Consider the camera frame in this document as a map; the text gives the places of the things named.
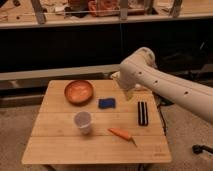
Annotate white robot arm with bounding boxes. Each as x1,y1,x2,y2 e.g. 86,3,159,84
118,47,213,124

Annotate orange ceramic bowl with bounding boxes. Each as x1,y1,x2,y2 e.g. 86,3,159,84
64,80,94,105

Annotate black caster wheel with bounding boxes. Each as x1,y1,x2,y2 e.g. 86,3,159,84
192,145,213,154

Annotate black striped rectangular block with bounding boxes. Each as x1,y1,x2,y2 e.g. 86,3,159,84
137,101,149,126

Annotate light wooden table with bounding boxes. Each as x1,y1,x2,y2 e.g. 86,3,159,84
22,80,171,164

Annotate blue sponge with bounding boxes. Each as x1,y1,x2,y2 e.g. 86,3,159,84
98,98,116,109

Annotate orange carrot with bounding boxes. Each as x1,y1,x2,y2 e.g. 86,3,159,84
108,128,135,144

